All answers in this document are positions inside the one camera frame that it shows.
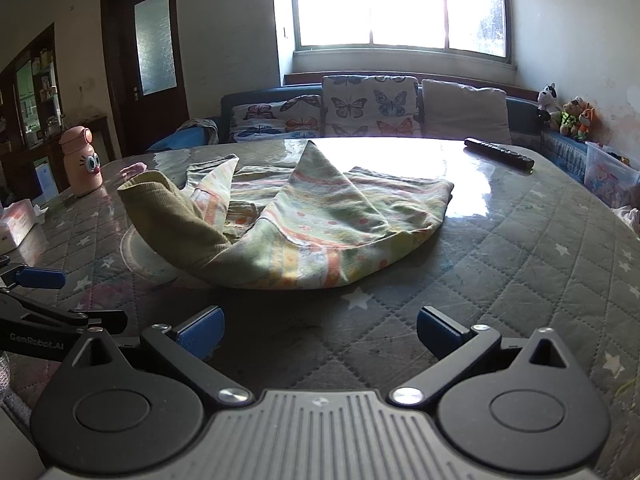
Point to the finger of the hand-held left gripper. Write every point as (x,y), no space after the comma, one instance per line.
(42,278)
(102,320)

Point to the black and white plush toy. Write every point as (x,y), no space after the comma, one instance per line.
(549,100)

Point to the pastel patterned child's garment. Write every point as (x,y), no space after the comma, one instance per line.
(310,220)

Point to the dark wooden display cabinet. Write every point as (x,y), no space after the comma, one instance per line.
(35,110)

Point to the black remote control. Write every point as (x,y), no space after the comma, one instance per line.
(500,155)

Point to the square butterfly print pillow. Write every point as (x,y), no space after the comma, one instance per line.
(370,105)

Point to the dark wooden door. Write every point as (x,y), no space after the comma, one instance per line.
(150,120)

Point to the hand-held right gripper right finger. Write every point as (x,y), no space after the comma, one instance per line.
(437,332)

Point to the dark blue sofa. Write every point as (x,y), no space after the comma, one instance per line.
(525,110)

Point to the orange plush toy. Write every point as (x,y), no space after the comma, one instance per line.
(587,122)

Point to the pink tissue box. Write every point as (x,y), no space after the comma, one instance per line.
(17,222)

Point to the brown plush toy neon vest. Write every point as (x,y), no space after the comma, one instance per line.
(567,115)

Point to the round dark table inset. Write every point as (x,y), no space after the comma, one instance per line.
(137,255)

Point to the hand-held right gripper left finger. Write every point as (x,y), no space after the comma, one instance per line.
(202,332)

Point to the pink cartoon water bottle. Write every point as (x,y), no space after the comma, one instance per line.
(81,160)

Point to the blue cushion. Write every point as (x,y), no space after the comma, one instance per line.
(180,140)

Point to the small pink object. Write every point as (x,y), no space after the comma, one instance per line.
(134,168)

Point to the clear plastic storage box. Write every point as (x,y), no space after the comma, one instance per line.
(612,175)

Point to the long butterfly print pillow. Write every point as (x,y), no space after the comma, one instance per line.
(275,120)

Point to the window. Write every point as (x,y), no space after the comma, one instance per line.
(390,5)

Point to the white pillow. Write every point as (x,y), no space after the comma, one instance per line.
(465,110)

